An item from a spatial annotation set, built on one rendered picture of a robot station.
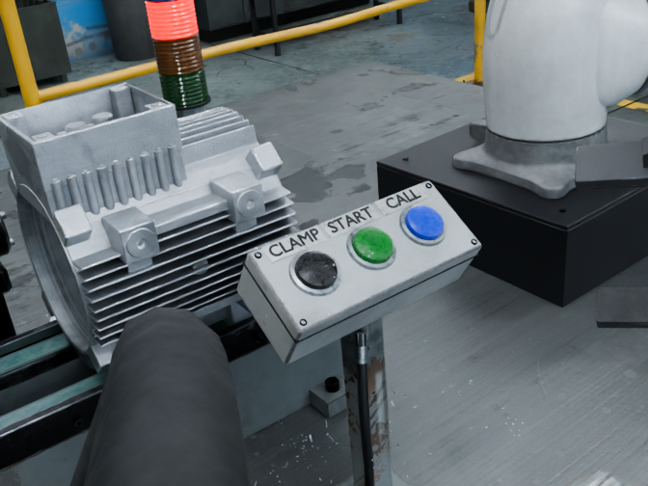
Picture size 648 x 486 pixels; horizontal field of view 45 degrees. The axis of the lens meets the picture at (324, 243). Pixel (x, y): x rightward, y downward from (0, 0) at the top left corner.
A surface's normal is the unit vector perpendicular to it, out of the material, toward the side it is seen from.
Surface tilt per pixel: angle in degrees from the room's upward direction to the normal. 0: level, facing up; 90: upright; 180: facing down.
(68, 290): 43
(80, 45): 90
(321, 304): 33
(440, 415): 0
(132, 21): 92
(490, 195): 2
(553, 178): 14
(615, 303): 23
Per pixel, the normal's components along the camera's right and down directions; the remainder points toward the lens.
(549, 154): -0.13, 0.39
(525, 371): -0.08, -0.88
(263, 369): 0.59, 0.33
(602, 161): -0.33, -0.65
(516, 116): -0.62, 0.51
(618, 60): 0.29, 0.42
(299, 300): 0.25, -0.56
